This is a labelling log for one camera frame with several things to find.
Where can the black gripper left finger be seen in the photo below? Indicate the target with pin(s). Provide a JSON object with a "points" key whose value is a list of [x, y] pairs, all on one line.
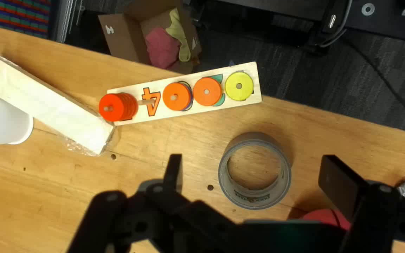
{"points": [[174, 170]]}

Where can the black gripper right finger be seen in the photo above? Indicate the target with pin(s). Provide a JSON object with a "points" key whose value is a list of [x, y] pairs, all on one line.
{"points": [[340, 183]]}

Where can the red toy basketball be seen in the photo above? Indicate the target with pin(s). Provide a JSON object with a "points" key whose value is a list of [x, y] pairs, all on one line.
{"points": [[326, 220]]}

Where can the wooden peg stacking board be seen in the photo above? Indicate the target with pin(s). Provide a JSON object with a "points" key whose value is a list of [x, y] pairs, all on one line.
{"points": [[150, 106]]}

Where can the pink cloth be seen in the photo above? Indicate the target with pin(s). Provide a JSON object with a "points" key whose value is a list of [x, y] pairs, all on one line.
{"points": [[160, 47]]}

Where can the pale yellow cloth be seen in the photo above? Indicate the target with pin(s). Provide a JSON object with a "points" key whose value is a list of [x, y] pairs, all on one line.
{"points": [[183, 33]]}

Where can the small open cardboard box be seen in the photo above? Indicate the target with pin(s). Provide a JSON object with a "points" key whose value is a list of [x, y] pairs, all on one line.
{"points": [[122, 40]]}

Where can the white plastic-wrapped block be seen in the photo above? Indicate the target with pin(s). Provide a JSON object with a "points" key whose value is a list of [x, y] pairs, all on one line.
{"points": [[42, 100]]}

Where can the grey duct tape roll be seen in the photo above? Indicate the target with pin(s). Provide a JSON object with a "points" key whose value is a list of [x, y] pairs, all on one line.
{"points": [[277, 187]]}

